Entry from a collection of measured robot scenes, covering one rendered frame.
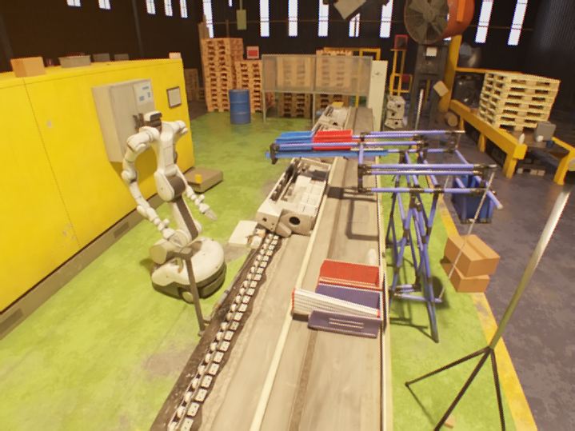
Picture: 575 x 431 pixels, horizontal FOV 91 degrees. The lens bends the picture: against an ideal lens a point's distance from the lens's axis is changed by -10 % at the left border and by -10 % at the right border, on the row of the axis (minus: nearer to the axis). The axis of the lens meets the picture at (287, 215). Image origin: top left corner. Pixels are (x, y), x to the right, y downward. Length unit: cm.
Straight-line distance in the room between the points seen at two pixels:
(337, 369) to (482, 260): 202
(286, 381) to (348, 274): 71
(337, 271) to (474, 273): 169
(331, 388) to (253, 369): 34
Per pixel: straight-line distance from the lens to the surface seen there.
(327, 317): 154
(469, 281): 324
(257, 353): 154
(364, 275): 185
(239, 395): 144
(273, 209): 217
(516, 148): 639
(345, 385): 147
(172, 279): 281
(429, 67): 873
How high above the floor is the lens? 198
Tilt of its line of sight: 29 degrees down
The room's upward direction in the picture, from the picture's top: straight up
